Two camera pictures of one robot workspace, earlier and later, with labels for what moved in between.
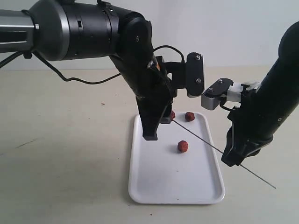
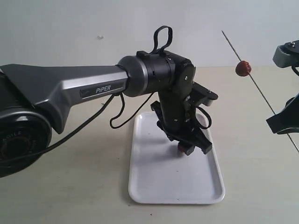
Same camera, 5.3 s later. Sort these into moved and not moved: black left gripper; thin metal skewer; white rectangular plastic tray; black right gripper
Moved: thin metal skewer; black right gripper; black left gripper
Not moved: white rectangular plastic tray
